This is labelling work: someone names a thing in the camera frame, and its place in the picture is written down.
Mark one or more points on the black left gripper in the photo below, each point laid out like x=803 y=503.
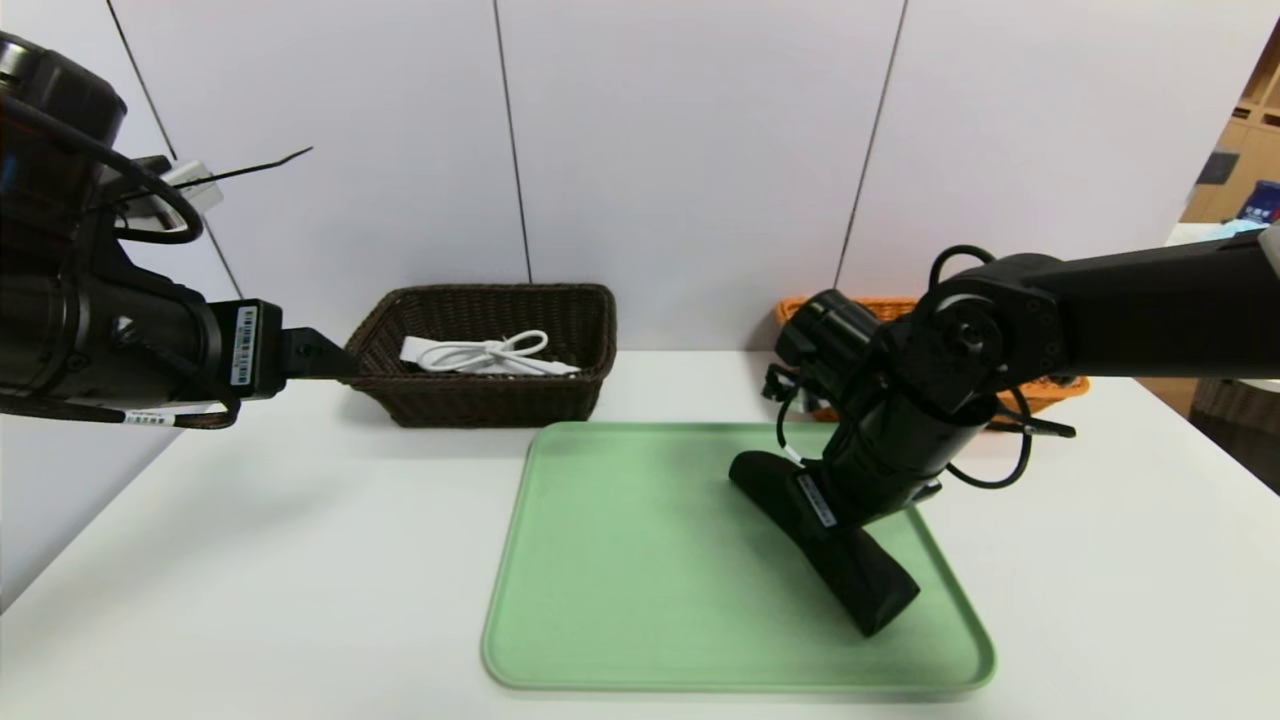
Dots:
x=247 y=346

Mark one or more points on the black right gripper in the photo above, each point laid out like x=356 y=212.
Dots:
x=815 y=500

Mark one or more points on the black fabric pouch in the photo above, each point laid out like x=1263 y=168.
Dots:
x=870 y=590

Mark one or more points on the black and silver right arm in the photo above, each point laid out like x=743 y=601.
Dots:
x=1150 y=310

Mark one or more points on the dark brown wicker basket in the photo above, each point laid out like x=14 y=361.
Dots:
x=480 y=400

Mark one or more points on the orange wicker basket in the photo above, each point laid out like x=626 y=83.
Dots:
x=895 y=306

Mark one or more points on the light green plastic tray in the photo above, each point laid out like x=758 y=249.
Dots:
x=640 y=600

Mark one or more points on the grey wicker bin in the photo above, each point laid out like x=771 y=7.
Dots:
x=1235 y=400

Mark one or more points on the dark grey box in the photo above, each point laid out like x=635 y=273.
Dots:
x=1216 y=168

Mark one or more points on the dark blue box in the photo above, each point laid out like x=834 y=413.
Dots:
x=1265 y=200

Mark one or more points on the wooden shelf unit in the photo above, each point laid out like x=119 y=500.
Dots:
x=1255 y=150

